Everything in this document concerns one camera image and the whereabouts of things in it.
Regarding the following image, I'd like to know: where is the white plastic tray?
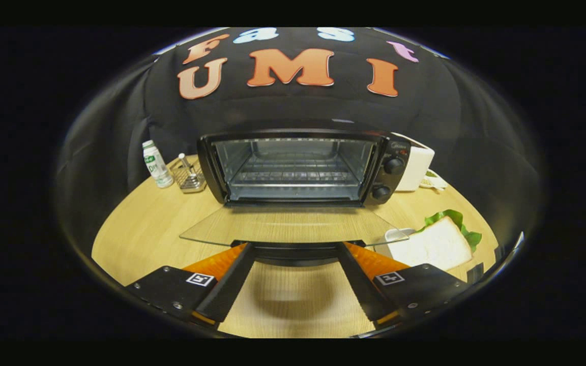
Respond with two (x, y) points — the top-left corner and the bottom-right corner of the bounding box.
(374, 228), (416, 257)

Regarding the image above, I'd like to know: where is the white bottle green label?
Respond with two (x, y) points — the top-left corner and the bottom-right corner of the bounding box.
(142, 140), (174, 189)

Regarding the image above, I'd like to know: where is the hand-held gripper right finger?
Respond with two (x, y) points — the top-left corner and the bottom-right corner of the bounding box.
(336, 241), (469, 326)

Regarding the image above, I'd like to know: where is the metal wire basket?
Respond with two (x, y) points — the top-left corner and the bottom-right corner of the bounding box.
(171, 158), (207, 194)

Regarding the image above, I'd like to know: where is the white bread toaster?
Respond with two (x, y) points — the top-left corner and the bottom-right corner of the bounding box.
(392, 133), (435, 192)

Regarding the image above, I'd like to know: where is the lettuce sandwich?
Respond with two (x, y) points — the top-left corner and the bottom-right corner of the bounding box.
(389, 209), (483, 271)

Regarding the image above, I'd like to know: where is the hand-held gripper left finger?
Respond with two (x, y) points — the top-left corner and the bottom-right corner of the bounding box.
(126, 242), (256, 326)

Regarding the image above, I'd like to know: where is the black backdrop cloth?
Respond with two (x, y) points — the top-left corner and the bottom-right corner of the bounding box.
(56, 28), (543, 245)

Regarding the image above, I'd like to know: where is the white divided bean dish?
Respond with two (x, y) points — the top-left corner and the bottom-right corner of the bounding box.
(420, 170), (448, 191)

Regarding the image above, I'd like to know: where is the black toaster oven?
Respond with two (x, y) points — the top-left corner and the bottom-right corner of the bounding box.
(180, 127), (412, 267)

